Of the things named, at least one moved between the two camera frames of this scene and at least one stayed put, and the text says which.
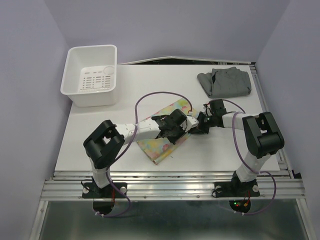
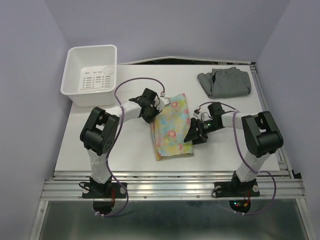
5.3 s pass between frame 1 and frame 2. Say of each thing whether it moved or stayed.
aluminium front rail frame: stayed
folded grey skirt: stayed
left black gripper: moved
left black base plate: stayed
